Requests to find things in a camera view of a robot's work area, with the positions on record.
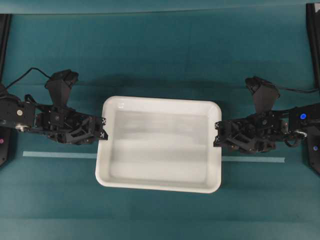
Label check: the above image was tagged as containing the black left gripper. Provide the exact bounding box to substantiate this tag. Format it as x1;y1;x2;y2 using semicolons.
34;105;109;145

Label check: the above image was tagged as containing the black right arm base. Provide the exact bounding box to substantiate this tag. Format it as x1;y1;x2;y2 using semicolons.
306;123;320;175

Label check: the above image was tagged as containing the black left camera cable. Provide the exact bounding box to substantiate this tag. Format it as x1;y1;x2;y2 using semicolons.
3;67;55;90

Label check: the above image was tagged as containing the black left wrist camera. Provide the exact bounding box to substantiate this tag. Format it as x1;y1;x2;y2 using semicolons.
45;69;79;108

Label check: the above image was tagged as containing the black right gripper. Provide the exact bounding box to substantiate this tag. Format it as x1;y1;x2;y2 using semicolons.
213;111;288;153

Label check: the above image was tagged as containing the black camera cable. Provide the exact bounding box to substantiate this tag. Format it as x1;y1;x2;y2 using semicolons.
3;67;55;90
276;84;320;94

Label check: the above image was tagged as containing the black right camera cable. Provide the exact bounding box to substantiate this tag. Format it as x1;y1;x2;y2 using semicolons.
276;84;320;94

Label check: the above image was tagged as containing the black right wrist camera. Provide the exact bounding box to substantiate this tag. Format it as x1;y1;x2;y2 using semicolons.
245;76;280;114

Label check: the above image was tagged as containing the teal table cloth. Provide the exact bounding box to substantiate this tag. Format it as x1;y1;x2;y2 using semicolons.
0;0;320;240

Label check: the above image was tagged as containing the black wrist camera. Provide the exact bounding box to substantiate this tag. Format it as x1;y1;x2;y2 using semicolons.
45;69;79;108
245;76;280;114

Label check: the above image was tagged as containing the white plastic tray case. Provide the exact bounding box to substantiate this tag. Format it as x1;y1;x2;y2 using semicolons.
95;96;222;194

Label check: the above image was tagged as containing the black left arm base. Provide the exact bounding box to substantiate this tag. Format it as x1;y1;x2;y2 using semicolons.
0;126;15;169

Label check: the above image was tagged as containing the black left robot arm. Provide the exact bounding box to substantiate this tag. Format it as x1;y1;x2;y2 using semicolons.
0;84;109;145

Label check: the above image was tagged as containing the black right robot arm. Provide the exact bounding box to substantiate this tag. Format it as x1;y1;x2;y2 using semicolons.
213;103;320;154

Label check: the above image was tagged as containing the light green tape strip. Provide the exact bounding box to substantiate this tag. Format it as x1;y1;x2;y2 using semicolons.
22;151;285;164

